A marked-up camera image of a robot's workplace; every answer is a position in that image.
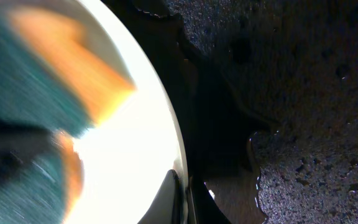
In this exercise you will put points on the green and yellow sponge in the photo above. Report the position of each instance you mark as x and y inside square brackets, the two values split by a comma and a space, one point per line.
[50, 79]

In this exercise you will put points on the mint green plate with stain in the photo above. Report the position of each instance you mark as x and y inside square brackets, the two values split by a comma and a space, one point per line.
[126, 159]

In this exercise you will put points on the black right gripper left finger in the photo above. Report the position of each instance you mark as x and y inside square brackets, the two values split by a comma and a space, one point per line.
[166, 207]

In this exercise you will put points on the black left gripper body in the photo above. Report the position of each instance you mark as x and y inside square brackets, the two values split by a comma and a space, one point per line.
[8, 155]

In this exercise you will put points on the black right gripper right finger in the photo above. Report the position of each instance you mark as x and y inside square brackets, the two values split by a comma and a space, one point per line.
[201, 207]

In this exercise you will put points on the round black tray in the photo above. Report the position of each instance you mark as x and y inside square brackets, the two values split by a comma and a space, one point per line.
[266, 95]

